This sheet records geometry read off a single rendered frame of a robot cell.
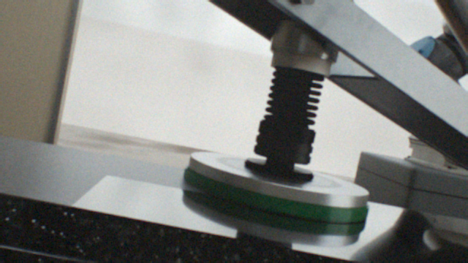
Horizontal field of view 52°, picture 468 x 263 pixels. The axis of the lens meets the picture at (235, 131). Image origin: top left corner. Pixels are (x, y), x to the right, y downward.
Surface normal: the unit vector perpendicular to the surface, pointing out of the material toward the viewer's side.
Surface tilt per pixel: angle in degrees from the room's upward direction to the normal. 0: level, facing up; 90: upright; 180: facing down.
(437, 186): 90
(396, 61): 90
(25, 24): 90
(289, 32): 90
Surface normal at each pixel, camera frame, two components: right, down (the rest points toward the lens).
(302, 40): -0.22, 0.00
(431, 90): 0.44, 0.14
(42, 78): 0.12, 0.08
